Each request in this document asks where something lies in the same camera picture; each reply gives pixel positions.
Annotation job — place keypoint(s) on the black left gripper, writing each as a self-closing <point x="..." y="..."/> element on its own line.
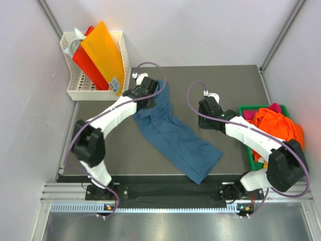
<point x="152" y="103"/>

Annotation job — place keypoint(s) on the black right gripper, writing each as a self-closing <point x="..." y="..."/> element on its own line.
<point x="202" y="124"/>

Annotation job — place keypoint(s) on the blue t shirt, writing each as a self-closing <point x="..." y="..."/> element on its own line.
<point x="176" y="140"/>

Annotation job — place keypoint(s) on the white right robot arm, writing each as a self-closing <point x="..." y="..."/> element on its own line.
<point x="286" y="160"/>

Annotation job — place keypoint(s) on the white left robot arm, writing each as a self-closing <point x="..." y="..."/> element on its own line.
<point x="88" y="144"/>

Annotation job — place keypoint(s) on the pink t shirt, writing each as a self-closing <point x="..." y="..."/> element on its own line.
<point x="275" y="107"/>

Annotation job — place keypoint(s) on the orange plastic board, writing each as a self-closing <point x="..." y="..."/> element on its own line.
<point x="103" y="52"/>

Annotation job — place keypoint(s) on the orange t shirt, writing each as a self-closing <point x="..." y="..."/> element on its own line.
<point x="275" y="124"/>

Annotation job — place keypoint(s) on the white perforated plastic basket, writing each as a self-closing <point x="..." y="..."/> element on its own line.
<point x="81" y="88"/>

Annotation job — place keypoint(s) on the red plastic board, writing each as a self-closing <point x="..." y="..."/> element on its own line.
<point x="84" y="62"/>

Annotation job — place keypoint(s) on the green plastic bin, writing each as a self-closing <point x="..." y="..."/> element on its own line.
<point x="254" y="166"/>

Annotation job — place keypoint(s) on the yellow t shirt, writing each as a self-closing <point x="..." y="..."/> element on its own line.
<point x="264" y="164"/>

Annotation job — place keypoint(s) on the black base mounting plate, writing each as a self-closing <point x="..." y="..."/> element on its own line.
<point x="177" y="191"/>

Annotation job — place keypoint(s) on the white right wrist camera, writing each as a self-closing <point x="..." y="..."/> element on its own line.
<point x="206" y="93"/>

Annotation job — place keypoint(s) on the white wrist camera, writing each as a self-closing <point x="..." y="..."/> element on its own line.
<point x="206" y="93"/>
<point x="138" y="78"/>

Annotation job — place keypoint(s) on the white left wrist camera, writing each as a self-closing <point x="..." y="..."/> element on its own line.
<point x="138" y="78"/>

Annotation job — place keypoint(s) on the light blue plastic ring tool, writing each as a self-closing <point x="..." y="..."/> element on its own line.
<point x="78" y="37"/>

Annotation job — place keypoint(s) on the grey slotted cable duct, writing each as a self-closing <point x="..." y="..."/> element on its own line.
<point x="106" y="208"/>

